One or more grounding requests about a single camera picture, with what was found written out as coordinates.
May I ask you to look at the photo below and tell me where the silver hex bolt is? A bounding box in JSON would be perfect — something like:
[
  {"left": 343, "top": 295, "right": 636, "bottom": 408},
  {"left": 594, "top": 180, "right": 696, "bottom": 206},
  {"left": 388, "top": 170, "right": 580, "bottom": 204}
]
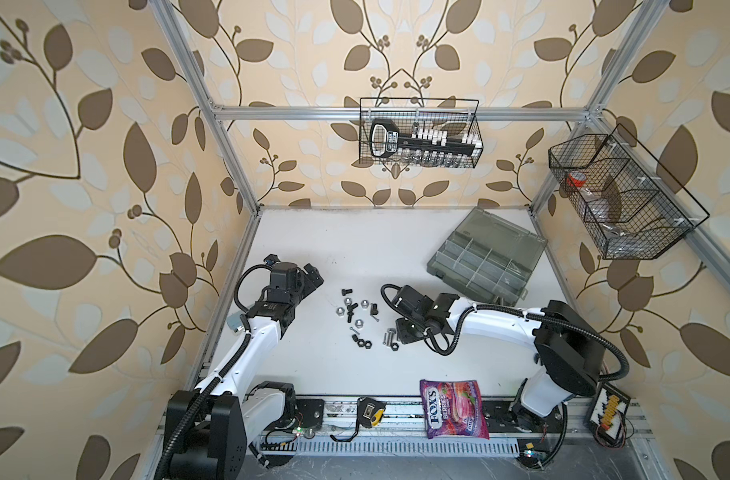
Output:
[{"left": 383, "top": 328, "right": 396, "bottom": 348}]

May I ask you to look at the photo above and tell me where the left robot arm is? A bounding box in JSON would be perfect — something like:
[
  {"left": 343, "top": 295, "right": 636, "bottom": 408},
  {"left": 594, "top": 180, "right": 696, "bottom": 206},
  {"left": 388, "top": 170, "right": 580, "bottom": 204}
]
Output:
[{"left": 153, "top": 255, "right": 324, "bottom": 479}]

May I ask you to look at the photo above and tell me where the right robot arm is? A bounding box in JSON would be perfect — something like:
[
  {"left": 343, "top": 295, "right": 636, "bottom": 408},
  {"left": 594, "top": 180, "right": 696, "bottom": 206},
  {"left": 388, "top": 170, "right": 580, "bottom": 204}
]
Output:
[{"left": 380, "top": 283, "right": 630, "bottom": 428}]

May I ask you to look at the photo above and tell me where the black hex nut pair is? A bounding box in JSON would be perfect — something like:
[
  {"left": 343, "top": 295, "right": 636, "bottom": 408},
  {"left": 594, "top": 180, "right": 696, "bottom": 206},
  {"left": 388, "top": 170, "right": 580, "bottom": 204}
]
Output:
[{"left": 352, "top": 334, "right": 373, "bottom": 349}]

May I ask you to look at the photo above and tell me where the grey plastic organizer box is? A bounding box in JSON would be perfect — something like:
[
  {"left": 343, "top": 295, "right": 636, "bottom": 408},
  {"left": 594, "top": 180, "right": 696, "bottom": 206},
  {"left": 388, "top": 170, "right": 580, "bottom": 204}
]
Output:
[{"left": 427, "top": 207, "right": 547, "bottom": 307}]

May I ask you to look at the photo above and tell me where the purple Fox's candy bag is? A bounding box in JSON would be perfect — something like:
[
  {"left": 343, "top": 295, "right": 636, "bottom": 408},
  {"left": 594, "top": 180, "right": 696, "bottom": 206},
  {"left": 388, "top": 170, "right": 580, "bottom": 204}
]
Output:
[{"left": 420, "top": 380, "right": 490, "bottom": 440}]

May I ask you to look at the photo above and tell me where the yellow black tape measure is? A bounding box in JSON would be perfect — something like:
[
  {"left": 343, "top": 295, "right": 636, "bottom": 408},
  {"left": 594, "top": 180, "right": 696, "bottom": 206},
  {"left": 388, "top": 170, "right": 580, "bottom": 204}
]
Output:
[{"left": 330, "top": 397, "right": 387, "bottom": 443}]

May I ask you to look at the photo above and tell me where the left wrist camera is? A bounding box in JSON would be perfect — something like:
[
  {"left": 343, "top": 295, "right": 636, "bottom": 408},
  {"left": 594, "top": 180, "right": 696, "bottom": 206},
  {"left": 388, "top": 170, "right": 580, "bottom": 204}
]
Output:
[{"left": 264, "top": 254, "right": 280, "bottom": 267}]

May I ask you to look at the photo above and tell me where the socket set on black rail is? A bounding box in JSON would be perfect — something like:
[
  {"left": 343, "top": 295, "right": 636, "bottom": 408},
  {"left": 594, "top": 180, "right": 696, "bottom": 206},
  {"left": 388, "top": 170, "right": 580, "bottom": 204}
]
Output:
[{"left": 362, "top": 119, "right": 484, "bottom": 168}]

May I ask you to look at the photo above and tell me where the back wire basket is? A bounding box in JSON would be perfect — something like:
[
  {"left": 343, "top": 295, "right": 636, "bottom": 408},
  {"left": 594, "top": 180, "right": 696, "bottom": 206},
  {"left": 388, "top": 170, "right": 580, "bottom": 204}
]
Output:
[{"left": 359, "top": 96, "right": 484, "bottom": 169}]

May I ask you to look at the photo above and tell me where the wire basket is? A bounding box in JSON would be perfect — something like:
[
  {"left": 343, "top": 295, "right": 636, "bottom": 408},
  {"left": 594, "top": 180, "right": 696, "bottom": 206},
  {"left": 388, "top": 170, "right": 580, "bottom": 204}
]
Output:
[
  {"left": 548, "top": 124, "right": 710, "bottom": 260},
  {"left": 359, "top": 96, "right": 484, "bottom": 169}
]

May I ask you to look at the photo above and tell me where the small electronics board with wires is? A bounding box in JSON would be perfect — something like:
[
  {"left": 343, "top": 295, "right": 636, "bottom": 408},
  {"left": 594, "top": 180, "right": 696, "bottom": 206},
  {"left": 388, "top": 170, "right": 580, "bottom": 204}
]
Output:
[{"left": 584, "top": 383, "right": 632, "bottom": 449}]

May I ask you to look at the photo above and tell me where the right wire basket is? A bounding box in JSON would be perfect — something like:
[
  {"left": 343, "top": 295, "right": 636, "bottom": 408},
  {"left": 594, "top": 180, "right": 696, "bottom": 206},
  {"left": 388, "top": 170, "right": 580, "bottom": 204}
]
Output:
[{"left": 548, "top": 124, "right": 710, "bottom": 260}]

